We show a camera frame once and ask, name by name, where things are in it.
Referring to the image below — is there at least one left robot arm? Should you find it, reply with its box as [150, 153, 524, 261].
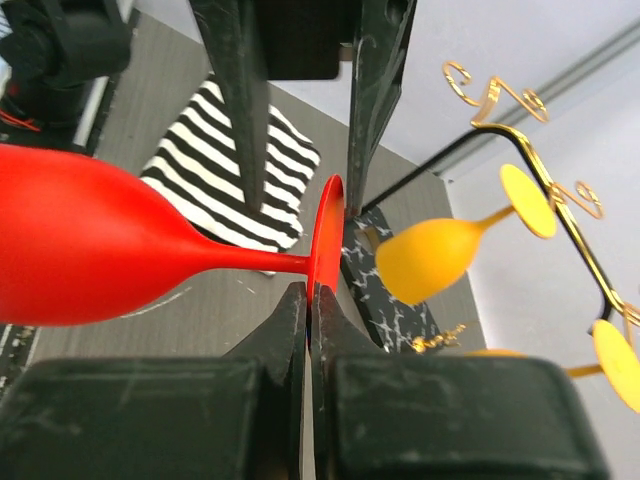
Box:
[1, 1, 416, 215]

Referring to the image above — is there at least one black white striped cloth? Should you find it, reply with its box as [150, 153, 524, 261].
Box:
[140, 73, 321, 253]

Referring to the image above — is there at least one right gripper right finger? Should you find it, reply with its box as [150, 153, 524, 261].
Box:
[309, 286, 611, 479]

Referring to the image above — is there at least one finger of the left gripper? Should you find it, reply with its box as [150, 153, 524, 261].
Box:
[192, 0, 270, 212]
[345, 0, 417, 215]

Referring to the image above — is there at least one red plastic wine glass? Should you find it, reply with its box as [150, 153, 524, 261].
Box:
[1, 144, 344, 327]

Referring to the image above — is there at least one gold wine glass rack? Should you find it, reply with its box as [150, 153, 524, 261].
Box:
[339, 60, 640, 356]

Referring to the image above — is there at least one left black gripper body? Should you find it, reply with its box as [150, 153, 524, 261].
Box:
[254, 0, 361, 80]

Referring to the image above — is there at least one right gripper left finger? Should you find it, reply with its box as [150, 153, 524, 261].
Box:
[1, 282, 307, 479]

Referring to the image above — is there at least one yellow plastic wine glass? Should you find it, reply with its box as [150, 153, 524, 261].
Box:
[464, 318, 640, 416]

